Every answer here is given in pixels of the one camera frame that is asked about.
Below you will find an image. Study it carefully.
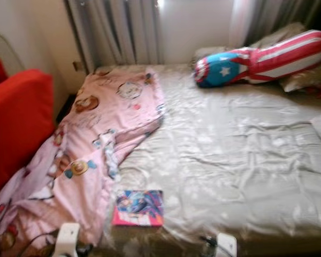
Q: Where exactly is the star shield bolster pillow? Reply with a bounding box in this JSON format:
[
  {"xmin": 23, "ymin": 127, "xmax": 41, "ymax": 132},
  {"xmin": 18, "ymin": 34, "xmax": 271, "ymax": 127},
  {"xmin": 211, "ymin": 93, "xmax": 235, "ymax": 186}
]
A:
[{"xmin": 194, "ymin": 29, "xmax": 321, "ymax": 89}]

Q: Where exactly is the pink cartoon blanket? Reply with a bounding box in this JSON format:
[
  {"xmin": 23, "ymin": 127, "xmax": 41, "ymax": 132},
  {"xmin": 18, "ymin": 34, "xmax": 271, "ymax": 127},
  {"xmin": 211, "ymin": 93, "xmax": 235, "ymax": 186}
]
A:
[{"xmin": 0, "ymin": 67, "xmax": 165, "ymax": 257}]

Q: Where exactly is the beige floral pillow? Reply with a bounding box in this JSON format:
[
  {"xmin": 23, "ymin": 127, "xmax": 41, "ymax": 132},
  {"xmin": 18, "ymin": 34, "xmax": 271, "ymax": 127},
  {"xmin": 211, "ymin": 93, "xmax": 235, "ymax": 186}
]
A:
[
  {"xmin": 251, "ymin": 21, "xmax": 308, "ymax": 50},
  {"xmin": 278, "ymin": 59, "xmax": 321, "ymax": 97}
]

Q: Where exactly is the red covered mattress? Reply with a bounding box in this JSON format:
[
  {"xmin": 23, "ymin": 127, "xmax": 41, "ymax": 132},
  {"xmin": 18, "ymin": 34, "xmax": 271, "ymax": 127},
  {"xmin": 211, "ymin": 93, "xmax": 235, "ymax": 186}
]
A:
[{"xmin": 0, "ymin": 69, "xmax": 57, "ymax": 201}]

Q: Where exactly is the colourful cartoon book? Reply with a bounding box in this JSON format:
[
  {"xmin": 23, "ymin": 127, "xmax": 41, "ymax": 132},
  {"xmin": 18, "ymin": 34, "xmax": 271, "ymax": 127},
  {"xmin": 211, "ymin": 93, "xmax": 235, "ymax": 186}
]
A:
[{"xmin": 111, "ymin": 189, "xmax": 165, "ymax": 227}]

